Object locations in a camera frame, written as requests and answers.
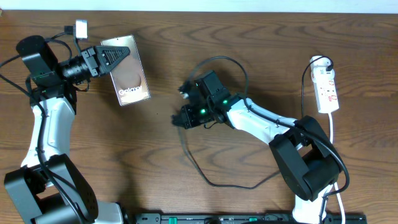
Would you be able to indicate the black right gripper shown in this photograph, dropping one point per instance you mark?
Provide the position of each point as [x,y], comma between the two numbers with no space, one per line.
[190,122]

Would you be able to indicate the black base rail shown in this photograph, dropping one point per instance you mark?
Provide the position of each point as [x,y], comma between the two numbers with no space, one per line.
[156,218]

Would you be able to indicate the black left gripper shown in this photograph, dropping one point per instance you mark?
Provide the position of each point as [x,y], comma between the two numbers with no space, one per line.
[93,58]

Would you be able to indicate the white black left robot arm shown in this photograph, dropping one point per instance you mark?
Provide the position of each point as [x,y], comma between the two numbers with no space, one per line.
[48,187]

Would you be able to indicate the white USB charger plug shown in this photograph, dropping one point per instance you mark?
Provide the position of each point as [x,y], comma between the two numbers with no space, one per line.
[321,61]

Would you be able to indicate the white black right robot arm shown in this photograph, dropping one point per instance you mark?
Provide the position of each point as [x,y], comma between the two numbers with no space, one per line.
[306,158]

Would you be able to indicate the white power strip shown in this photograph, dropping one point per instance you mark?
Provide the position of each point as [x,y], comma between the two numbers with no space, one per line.
[325,90]

